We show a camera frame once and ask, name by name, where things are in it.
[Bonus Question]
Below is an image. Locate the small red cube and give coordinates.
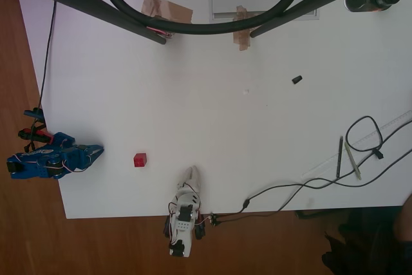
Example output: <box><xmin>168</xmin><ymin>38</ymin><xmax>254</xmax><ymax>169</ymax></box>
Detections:
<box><xmin>133</xmin><ymin>151</ymin><xmax>148</xmax><ymax>169</ymax></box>

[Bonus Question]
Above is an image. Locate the red black table clamp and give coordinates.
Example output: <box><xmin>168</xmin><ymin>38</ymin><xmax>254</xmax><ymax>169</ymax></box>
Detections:
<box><xmin>17</xmin><ymin>128</ymin><xmax>54</xmax><ymax>145</ymax></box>

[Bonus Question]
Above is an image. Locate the blue black table clamp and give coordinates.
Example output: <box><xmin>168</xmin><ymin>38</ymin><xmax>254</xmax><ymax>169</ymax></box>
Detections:
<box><xmin>23</xmin><ymin>106</ymin><xmax>45</xmax><ymax>122</ymax></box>

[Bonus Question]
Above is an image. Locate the black pen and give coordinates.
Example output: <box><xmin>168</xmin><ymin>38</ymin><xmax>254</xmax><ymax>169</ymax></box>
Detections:
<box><xmin>335</xmin><ymin>136</ymin><xmax>344</xmax><ymax>179</ymax></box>

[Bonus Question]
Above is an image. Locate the narrow brown tape strip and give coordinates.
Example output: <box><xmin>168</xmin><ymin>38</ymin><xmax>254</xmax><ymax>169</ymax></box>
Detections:
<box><xmin>232</xmin><ymin>5</ymin><xmax>254</xmax><ymax>52</ymax></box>

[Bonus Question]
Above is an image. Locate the grey-green pen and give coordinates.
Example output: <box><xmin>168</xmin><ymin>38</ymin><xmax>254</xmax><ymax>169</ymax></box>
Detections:
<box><xmin>344</xmin><ymin>141</ymin><xmax>362</xmax><ymax>181</ymax></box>

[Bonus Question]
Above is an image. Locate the wide brown tape patch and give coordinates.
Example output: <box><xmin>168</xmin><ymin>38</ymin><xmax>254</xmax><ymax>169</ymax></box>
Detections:
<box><xmin>141</xmin><ymin>0</ymin><xmax>194</xmax><ymax>25</ymax></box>

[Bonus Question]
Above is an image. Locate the clear plastic ruler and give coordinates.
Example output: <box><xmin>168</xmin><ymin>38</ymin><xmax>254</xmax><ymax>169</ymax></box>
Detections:
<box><xmin>301</xmin><ymin>110</ymin><xmax>412</xmax><ymax>180</ymax></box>

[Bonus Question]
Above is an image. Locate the black bag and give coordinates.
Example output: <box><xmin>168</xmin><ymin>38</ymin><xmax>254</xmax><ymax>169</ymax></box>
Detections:
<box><xmin>321</xmin><ymin>213</ymin><xmax>402</xmax><ymax>275</ymax></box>

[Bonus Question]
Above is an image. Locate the person's bare limb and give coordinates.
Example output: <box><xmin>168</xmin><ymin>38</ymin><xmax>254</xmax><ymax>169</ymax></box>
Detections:
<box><xmin>393</xmin><ymin>193</ymin><xmax>412</xmax><ymax>275</ymax></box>

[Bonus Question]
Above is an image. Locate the long black power cable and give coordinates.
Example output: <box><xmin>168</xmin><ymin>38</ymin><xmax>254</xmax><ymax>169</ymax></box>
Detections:
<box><xmin>211</xmin><ymin>149</ymin><xmax>412</xmax><ymax>227</ymax></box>

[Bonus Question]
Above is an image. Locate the thin black cable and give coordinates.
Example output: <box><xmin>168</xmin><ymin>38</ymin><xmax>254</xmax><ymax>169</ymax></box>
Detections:
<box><xmin>37</xmin><ymin>0</ymin><xmax>58</xmax><ymax>110</ymax></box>

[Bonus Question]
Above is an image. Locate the red white wire bundle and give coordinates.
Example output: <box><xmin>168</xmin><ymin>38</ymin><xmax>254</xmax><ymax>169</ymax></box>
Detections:
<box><xmin>146</xmin><ymin>24</ymin><xmax>175</xmax><ymax>40</ymax></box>

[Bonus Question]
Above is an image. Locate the thick black hose loop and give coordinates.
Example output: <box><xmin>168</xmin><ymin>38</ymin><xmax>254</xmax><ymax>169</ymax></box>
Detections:
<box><xmin>94</xmin><ymin>0</ymin><xmax>312</xmax><ymax>35</ymax></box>

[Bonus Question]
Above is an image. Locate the black looped cable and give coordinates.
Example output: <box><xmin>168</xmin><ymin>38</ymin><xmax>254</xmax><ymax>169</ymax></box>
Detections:
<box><xmin>345</xmin><ymin>115</ymin><xmax>412</xmax><ymax>160</ymax></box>

